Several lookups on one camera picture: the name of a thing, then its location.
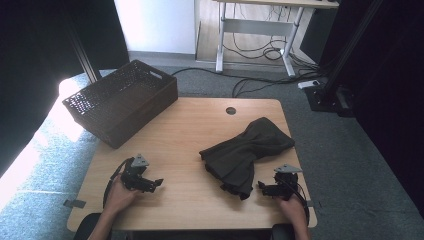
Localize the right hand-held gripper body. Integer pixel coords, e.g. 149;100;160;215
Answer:
272;163;304;202

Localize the dark garment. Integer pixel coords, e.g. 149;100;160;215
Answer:
198;116;296;201

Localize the person's right hand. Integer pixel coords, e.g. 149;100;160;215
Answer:
277;194;308;228

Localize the long black floor cable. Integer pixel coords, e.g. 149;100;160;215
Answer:
171;67;323;98

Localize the black metal stand with base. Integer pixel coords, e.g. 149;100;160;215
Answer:
64;18;103;84

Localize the black chair armrest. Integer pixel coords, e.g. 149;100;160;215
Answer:
269;223;297;240
72;213;114;240

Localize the person's left hand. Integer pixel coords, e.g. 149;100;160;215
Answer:
103;174;143;217

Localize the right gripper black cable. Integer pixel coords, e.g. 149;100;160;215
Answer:
278;176;311;227

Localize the tangle of black cables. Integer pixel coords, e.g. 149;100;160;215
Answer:
222;3;322;73

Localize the black curtain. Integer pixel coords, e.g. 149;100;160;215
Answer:
319;0;424;219
0;0;131;177

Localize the white power strip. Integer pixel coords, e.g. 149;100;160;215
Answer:
297;79;321;90

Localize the brown woven basket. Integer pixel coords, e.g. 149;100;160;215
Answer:
62;59;179;150

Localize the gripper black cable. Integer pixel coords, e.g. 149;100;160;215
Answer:
102;157;135;210
278;176;311;227

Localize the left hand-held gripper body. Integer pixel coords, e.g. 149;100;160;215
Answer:
119;153;150;193

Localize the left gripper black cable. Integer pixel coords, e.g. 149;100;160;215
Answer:
102;157;135;210

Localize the white-legged desk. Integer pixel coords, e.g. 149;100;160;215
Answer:
213;0;340;78

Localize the tall black metal stand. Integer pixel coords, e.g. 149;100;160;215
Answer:
304;0;384;113

